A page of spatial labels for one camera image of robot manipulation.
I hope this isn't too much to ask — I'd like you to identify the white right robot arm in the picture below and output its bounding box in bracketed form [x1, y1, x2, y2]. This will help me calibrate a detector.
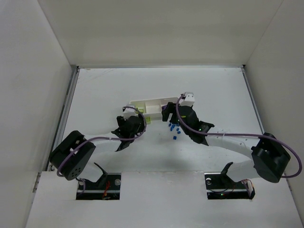
[161, 102, 291, 183]

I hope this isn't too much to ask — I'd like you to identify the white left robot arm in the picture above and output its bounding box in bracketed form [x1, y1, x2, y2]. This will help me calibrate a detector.
[49, 115, 146, 183]

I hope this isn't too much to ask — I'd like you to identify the white three-compartment tray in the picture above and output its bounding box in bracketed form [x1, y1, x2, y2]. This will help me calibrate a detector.
[129, 97, 178, 121]

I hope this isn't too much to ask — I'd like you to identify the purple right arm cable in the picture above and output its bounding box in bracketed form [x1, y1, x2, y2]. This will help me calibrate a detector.
[175, 94, 304, 179]

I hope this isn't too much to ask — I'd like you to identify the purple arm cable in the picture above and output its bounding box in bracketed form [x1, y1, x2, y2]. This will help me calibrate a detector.
[57, 106, 147, 193]
[175, 94, 304, 179]

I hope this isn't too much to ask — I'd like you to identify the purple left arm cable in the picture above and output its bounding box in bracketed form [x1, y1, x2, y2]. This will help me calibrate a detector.
[57, 106, 147, 193]

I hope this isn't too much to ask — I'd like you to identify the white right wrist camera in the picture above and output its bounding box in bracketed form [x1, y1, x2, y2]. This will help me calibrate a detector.
[180, 92, 195, 107]

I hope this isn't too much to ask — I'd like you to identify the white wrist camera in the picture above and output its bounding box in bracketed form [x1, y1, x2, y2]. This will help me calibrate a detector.
[180, 92, 195, 107]
[123, 106, 137, 120]

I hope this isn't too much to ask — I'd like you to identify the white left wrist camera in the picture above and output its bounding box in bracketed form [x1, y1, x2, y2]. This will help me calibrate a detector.
[123, 106, 137, 120]

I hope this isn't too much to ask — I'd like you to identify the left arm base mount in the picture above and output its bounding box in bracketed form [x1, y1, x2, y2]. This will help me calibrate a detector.
[76, 162, 122, 200]

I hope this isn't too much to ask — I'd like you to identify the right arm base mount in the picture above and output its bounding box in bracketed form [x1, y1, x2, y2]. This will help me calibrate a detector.
[204, 162, 256, 200]

